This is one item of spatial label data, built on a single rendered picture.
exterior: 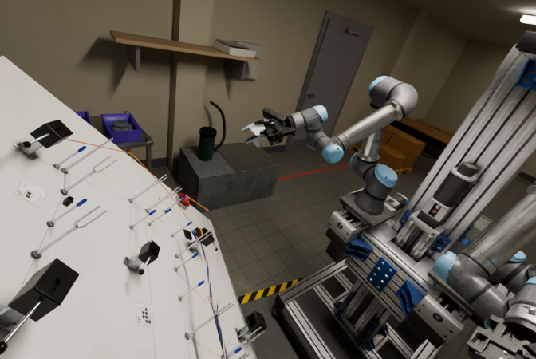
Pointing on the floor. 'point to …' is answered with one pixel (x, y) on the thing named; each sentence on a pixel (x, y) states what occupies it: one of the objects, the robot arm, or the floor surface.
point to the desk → (423, 133)
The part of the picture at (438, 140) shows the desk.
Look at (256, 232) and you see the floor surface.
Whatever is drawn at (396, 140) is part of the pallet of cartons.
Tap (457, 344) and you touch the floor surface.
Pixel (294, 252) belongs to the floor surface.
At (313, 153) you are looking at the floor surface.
